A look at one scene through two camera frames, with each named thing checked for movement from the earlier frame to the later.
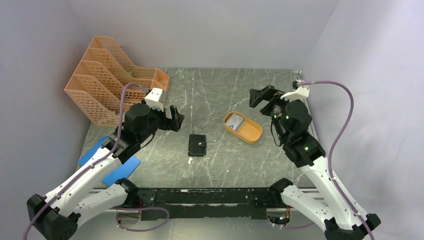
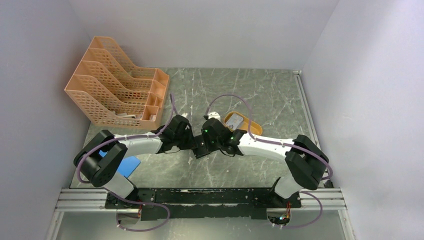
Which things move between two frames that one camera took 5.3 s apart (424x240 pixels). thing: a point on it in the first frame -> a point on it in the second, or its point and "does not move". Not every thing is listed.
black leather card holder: [197, 145] does not move
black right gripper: [256, 95] -> [206, 137]
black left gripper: [173, 123] -> [189, 144]
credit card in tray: [234, 121] does not move
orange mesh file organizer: [97, 85] does not move
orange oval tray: [249, 131] does not move
